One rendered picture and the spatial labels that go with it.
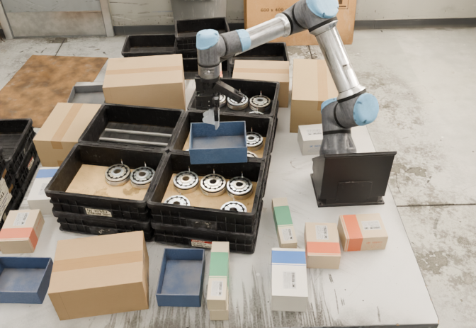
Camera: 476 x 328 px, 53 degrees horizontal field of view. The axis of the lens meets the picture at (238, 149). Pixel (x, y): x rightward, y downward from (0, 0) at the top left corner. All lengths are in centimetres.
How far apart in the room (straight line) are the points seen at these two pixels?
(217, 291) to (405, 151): 224
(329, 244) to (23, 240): 115
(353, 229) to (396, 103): 227
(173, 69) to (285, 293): 139
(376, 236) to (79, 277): 107
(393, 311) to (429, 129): 223
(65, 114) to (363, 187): 141
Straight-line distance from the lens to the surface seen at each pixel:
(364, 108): 187
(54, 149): 233
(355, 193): 205
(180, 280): 183
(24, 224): 208
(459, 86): 446
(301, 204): 207
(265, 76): 258
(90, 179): 209
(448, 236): 308
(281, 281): 171
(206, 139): 180
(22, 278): 200
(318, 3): 185
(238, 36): 167
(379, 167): 199
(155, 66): 264
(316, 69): 258
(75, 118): 241
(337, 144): 196
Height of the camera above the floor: 218
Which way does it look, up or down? 40 degrees down
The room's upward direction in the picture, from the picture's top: 1 degrees counter-clockwise
